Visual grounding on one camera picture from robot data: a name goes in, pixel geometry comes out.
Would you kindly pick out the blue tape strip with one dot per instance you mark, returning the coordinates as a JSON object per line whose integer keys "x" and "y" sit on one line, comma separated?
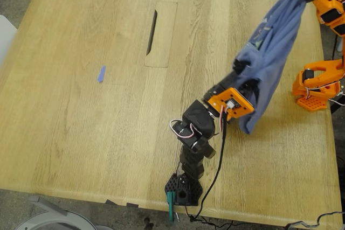
{"x": 101, "y": 76}

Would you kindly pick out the green table clamp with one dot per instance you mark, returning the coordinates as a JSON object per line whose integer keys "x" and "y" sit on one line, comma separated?
{"x": 170, "y": 208}

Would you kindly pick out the black tape piece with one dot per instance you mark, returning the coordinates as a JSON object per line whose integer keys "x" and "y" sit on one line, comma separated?
{"x": 110, "y": 202}
{"x": 132, "y": 205}

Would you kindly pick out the small grey round base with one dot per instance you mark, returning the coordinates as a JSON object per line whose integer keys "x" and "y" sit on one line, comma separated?
{"x": 103, "y": 228}

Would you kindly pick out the white furniture panel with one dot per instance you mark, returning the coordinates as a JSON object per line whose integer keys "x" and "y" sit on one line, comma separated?
{"x": 5, "y": 36}

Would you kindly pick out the large grey round base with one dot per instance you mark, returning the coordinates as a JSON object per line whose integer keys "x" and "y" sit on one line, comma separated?
{"x": 32, "y": 222}

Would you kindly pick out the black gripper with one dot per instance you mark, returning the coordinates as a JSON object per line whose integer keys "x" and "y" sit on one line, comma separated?
{"x": 228, "y": 79}

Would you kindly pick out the blue printed T-shirt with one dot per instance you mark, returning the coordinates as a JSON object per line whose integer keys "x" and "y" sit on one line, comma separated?
{"x": 272, "y": 60}

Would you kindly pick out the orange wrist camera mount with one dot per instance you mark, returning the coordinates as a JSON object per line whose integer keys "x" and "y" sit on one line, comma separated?
{"x": 244, "y": 106}

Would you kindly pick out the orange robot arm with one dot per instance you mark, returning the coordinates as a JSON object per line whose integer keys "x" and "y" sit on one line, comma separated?
{"x": 320, "y": 68}

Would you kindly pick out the black chair caster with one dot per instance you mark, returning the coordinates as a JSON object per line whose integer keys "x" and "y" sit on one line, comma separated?
{"x": 148, "y": 224}

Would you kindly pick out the orange perforated base plate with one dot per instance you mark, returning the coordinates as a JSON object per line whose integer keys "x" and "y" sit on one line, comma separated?
{"x": 312, "y": 104}

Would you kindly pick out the grey metal bar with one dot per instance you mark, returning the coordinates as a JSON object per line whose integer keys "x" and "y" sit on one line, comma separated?
{"x": 45, "y": 204}

